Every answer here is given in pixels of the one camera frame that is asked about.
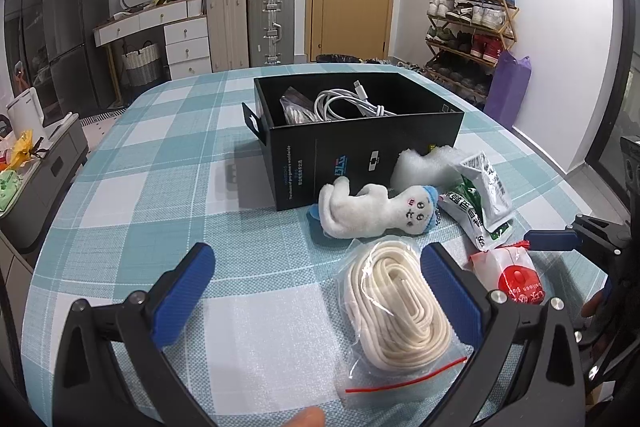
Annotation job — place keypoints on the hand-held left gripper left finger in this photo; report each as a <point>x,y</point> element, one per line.
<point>182,302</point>

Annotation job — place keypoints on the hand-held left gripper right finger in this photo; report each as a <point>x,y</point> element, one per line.
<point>450,302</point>

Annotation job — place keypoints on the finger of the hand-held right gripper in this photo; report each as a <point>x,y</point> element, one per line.
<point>550,240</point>

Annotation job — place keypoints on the red and white packet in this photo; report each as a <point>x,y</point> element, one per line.
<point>515,279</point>

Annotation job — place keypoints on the green and white medicine packet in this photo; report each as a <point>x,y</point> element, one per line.
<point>465,209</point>

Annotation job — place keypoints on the white plush toy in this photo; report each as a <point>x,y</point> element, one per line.
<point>360,209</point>

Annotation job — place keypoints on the white foam piece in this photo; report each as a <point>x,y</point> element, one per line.
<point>415,169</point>

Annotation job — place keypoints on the black cardboard box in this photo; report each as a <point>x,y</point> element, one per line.
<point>300,157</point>

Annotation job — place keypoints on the person's right hand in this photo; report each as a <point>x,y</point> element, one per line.
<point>595,303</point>

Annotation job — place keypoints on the person's left hand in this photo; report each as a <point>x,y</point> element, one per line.
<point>306,418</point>

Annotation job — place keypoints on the purple bag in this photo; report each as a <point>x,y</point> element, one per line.
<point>507,87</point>

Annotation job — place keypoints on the grey low cabinet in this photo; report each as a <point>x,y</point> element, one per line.
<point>50,177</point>

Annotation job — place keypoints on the light green container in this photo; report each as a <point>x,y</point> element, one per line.
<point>9,192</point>

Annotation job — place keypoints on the wooden shoe rack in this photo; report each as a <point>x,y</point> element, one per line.
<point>506,24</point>

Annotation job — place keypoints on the yellow plastic bag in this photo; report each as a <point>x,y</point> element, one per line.
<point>22,149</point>

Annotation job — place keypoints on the clear plastic bag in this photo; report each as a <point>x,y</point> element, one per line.
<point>295,109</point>

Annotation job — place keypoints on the scattered shoes pile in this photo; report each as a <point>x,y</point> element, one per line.
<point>400,65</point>

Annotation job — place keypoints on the woven basket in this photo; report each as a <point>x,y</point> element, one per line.
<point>142,67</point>

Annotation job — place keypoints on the shoe rack with shoes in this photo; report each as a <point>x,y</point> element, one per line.
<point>472,14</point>

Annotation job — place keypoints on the white appliance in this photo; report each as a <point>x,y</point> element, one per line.
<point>25,112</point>

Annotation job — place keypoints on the white desk with drawers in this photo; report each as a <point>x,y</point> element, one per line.
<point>185,42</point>

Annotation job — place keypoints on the beige suitcase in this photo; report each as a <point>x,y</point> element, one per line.
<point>227,32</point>

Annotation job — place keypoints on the silver suitcase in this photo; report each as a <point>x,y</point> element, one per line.
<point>270,27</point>

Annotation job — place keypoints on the dark grey fridge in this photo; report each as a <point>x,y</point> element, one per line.
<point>75,32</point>

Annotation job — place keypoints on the dark glass cabinet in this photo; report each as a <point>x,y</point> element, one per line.
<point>25,32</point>

